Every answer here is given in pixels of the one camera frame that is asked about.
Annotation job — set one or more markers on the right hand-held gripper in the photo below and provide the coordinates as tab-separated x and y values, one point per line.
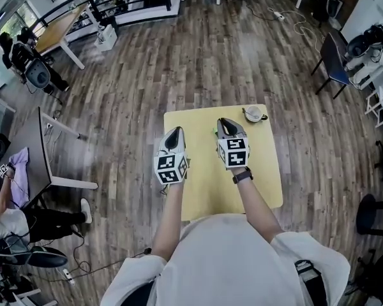
234	153

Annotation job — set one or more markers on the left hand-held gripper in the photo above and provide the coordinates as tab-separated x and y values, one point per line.
169	169

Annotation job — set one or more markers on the eggplant with green stem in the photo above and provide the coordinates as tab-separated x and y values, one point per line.
214	131

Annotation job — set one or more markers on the person's right forearm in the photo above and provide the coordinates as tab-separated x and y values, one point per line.
255	206

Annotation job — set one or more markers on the person's left forearm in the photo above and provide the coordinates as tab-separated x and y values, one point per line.
169	222

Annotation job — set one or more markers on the black wristwatch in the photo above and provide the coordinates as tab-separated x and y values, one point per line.
242	175

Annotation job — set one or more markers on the yellow table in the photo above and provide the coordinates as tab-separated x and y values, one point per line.
204	183

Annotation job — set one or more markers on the person's white shirt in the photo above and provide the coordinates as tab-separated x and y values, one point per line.
229	260

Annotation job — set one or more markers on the dark blue chair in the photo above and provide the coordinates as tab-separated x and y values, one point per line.
333	59

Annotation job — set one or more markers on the dark desk with white legs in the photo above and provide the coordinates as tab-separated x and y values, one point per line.
28	151

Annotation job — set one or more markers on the white open box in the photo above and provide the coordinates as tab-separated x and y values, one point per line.
107	37

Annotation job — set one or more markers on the white floor power strip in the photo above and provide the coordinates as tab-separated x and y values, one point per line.
68	276

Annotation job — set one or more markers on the black round stool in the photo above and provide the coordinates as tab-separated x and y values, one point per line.
368	215

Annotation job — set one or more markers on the purple cloth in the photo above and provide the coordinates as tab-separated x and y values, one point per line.
20	171

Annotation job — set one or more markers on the white step stool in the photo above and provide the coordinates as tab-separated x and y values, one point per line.
378	107

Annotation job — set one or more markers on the black office chair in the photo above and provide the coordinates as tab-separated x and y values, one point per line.
35	255

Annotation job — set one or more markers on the grey office chair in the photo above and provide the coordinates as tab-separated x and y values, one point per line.
37	72

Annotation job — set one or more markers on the white robot equipment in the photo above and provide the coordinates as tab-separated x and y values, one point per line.
370	53

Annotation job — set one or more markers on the wooden table with white legs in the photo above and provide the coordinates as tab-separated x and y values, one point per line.
62	27

